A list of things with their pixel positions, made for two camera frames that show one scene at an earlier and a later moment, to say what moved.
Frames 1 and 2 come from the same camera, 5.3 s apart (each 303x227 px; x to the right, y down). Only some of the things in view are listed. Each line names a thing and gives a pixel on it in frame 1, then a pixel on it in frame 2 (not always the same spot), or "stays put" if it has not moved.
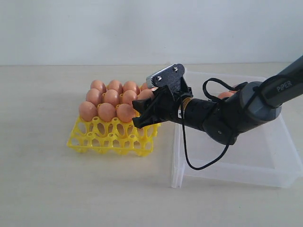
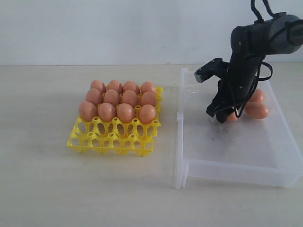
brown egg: x=129 y=96 stays put
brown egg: x=98 y=85 stays put
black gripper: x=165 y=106 to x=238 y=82
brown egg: x=106 y=112 stays put
